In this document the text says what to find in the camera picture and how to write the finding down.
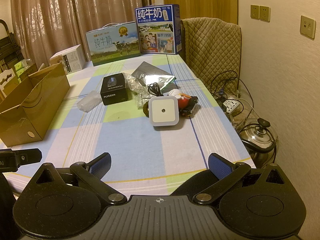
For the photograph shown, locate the brown cardboard box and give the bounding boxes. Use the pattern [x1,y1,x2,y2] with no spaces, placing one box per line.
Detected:
[0,62,71,147]

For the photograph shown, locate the green milk carton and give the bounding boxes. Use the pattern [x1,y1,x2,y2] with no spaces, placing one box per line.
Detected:
[86,21,140,67]

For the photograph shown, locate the clear bag of toothpicks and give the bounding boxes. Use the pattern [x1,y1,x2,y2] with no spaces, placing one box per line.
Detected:
[122,72,148,95]

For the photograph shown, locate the black folding rack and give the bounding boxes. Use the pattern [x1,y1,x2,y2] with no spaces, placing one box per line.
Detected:
[0,19,23,66]

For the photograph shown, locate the cream wooden chair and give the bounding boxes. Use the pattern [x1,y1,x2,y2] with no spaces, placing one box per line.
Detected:
[0,67,21,101]

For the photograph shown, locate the red and white toy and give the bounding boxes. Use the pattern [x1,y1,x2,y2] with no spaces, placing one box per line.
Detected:
[172,89,191,103]

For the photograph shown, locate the black power cable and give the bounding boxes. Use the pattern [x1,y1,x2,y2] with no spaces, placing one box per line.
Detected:
[211,70,253,111]

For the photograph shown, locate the small white box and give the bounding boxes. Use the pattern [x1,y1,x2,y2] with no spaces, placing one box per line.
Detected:
[49,44,85,75]

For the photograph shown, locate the beige patterned curtain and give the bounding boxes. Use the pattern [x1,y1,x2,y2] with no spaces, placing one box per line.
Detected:
[10,0,163,65]

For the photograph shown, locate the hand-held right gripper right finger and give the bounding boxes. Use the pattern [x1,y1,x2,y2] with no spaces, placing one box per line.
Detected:
[194,152,290,204]

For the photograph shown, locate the silver foil bag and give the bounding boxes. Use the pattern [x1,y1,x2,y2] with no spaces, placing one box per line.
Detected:
[132,61,177,91]

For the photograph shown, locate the clear plastic bag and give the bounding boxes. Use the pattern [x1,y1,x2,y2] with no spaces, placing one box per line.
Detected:
[77,91,103,112]

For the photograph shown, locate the white square night light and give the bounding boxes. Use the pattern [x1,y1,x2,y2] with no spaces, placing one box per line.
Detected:
[148,96,180,130]

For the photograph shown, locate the small clear bag of screws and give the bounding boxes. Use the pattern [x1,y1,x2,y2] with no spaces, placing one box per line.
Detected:
[134,92,150,109]

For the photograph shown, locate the black shaver box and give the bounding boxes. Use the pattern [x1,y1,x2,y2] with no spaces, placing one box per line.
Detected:
[100,73,130,105]

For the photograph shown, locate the green packets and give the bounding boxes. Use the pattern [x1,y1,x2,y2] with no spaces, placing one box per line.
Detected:
[14,59,33,81]

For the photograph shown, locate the large beige wall socket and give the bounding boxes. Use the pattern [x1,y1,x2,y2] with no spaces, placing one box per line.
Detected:
[300,15,317,40]

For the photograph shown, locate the quilted beige chair cover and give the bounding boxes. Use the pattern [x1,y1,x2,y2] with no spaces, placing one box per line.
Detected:
[180,18,242,98]

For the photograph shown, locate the blue milk carton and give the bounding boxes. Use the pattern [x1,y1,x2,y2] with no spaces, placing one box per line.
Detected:
[135,4,181,55]

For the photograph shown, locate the black toy car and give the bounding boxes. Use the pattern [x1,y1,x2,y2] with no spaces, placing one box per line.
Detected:
[179,95,199,117]

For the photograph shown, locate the checked tablecloth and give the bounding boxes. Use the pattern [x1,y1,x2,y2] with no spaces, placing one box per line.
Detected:
[0,54,257,198]

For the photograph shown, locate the white power strip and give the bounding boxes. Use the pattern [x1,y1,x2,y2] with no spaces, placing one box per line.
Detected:
[222,99,242,114]

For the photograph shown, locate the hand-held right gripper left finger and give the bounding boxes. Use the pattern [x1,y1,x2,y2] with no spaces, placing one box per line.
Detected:
[29,152,128,205]

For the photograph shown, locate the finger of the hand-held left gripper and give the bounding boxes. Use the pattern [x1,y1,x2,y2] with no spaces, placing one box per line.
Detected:
[15,149,42,167]

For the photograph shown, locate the steel pressure cooker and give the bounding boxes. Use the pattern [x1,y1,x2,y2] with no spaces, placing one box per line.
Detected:
[237,117,279,168]

